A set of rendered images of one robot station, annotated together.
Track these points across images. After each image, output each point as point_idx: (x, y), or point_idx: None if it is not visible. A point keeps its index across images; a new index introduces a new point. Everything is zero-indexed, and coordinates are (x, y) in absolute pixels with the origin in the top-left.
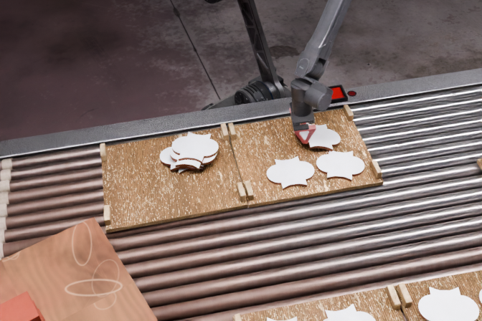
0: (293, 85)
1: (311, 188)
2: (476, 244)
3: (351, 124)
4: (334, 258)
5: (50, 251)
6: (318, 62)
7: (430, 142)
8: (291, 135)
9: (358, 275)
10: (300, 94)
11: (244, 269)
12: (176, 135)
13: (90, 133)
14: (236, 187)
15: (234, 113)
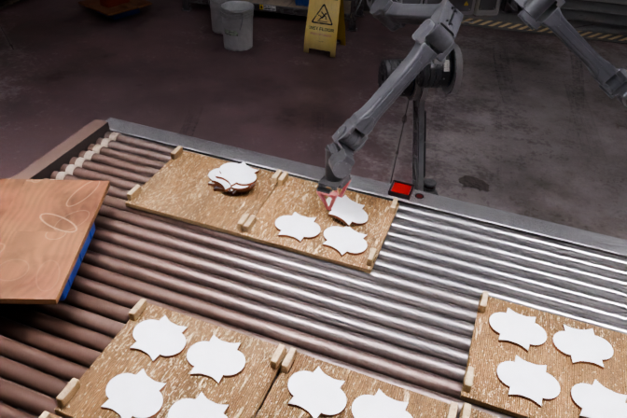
0: (327, 146)
1: (302, 246)
2: (409, 363)
3: (389, 215)
4: (269, 306)
5: (59, 188)
6: (356, 133)
7: (452, 263)
8: None
9: (273, 328)
10: (328, 156)
11: (192, 278)
12: None
13: (186, 140)
14: None
15: (304, 170)
